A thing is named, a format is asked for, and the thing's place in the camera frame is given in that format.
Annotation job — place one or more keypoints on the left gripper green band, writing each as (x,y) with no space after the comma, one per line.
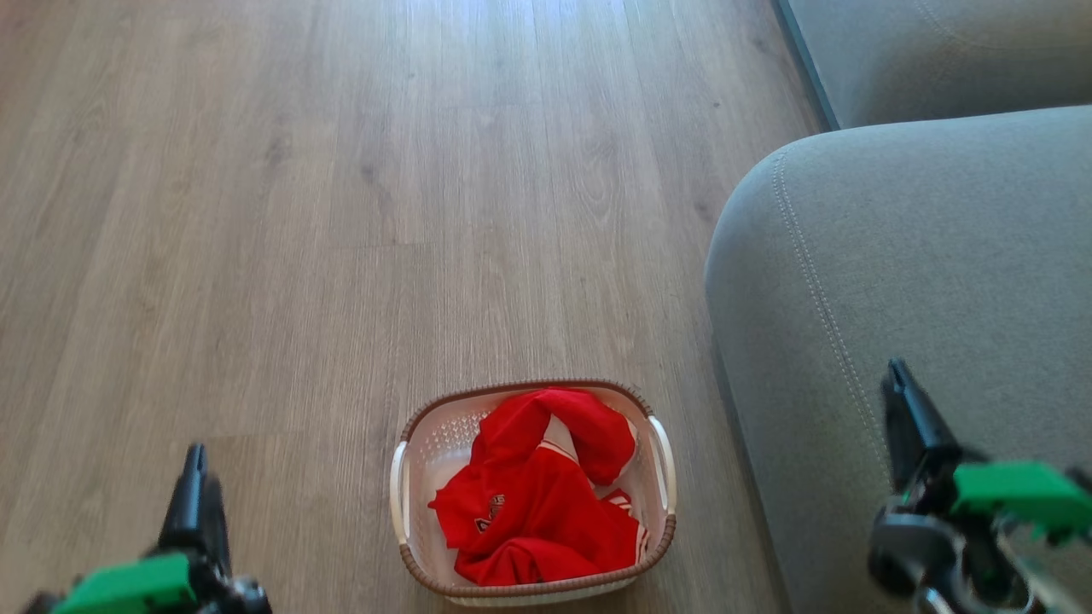
(128,588)

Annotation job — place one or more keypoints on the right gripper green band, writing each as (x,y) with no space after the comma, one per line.
(1015,495)

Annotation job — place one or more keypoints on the red garment thick white trim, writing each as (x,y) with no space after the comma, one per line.
(589,426)

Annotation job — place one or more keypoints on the red jersey thin white stripes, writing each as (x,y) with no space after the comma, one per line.
(546,529)

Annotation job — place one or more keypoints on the grey fabric sofa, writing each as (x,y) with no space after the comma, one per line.
(938,281)

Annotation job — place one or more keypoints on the white laundry basket brown rim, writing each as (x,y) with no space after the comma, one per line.
(431,448)

